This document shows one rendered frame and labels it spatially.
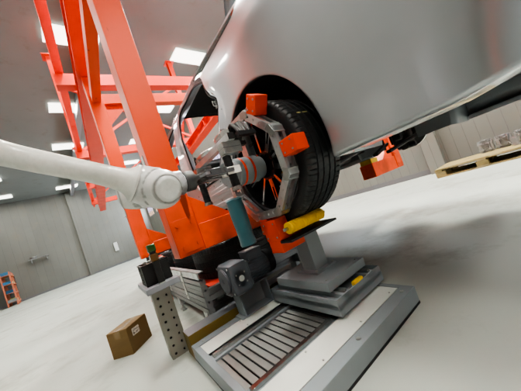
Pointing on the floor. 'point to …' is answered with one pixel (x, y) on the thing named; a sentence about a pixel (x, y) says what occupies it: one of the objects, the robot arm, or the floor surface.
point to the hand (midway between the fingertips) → (231, 171)
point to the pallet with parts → (505, 143)
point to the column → (170, 323)
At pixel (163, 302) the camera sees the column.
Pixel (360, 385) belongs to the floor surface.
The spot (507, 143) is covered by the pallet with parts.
